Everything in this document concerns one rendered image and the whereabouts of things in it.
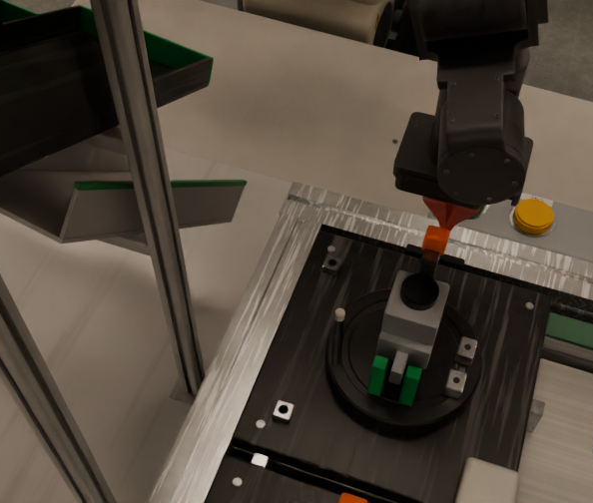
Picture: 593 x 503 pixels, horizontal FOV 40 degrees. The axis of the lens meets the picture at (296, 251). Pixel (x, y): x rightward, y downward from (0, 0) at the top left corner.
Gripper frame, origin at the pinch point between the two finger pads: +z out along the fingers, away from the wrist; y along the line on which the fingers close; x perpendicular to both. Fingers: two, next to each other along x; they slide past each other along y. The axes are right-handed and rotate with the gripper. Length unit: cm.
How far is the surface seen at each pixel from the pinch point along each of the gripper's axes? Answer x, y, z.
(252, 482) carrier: -25.1, -9.7, 8.8
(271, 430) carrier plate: -20.3, -9.8, 8.9
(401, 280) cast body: -9.2, -2.1, -2.5
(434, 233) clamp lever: -2.6, -0.8, -1.2
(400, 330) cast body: -12.7, -1.1, -0.7
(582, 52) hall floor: 162, 21, 107
